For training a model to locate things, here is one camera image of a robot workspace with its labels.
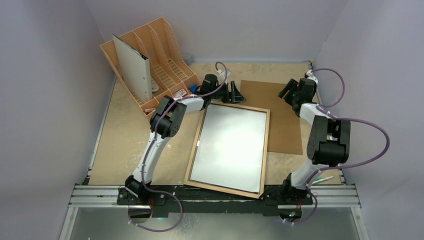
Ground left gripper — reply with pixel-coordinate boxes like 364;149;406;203
209;82;245;105

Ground brown backing board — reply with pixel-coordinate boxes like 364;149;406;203
240;80;303;155

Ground landscape photo print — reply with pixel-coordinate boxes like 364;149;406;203
189;103;268;195

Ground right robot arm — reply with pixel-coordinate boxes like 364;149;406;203
261;77;351;204

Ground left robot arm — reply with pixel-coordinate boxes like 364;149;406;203
117;74;247;205

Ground blue small box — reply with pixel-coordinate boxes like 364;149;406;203
188;84;200;93

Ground red white small box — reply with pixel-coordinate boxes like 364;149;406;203
173;88;188;99

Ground orange file organizer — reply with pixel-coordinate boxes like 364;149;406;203
100;17;201;117

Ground white pen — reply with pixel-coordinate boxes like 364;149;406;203
312;176;334;185

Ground white binder folder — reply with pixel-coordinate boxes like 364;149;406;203
112;35;153;103

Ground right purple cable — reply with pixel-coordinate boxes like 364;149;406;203
281;67;391;226

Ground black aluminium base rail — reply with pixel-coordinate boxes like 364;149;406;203
68;185;361;218

